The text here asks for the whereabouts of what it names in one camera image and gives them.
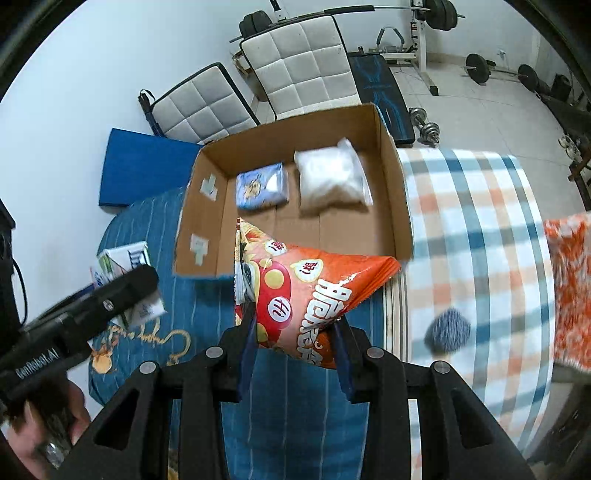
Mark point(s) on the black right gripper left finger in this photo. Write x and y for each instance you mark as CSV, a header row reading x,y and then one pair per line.
x,y
129,439

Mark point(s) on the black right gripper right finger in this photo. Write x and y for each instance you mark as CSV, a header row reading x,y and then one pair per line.
x,y
460,438

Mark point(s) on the blue white yarn ball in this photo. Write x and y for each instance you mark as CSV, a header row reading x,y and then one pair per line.
x,y
449,332

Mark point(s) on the red white tissue pack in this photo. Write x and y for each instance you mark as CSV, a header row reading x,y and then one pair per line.
x,y
134,282

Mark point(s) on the orange panda chip bag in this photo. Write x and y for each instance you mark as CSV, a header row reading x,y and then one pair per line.
x,y
298,291

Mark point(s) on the blue cartoon tissue pack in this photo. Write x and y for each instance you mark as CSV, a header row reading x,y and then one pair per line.
x,y
262,188

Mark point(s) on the white soft pillow pack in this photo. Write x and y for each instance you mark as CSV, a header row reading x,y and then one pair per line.
x,y
330,176

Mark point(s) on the person left hand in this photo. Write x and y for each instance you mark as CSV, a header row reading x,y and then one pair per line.
x,y
27,432

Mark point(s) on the blue striped bed cover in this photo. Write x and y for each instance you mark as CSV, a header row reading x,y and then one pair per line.
x,y
294,422

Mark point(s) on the plaid checkered blanket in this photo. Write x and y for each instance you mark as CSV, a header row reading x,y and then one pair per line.
x,y
479,249

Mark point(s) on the blue foam mat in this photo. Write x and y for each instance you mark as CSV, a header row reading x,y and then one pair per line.
x,y
138,166

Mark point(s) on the orange white floral cloth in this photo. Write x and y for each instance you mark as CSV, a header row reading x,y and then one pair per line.
x,y
569,246

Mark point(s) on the large open cardboard box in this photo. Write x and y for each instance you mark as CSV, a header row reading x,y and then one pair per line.
x,y
205,239

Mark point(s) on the left white quilted chair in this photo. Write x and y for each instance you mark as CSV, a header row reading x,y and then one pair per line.
x,y
201,109

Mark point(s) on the white quilted chair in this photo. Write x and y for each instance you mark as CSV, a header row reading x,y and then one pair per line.
x,y
201,109
303,66

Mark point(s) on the chrome dumbbell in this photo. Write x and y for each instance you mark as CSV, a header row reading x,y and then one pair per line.
x,y
429,132

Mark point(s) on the blue weight bench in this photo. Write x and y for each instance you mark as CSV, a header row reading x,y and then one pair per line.
x,y
376,84

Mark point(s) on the floor barbell with plates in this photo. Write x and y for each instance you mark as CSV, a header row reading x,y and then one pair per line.
x,y
481,70

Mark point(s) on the right white quilted chair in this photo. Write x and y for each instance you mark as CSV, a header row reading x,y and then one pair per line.
x,y
303,66

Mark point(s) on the barbell on rack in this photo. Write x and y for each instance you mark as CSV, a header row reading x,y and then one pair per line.
x,y
395,30

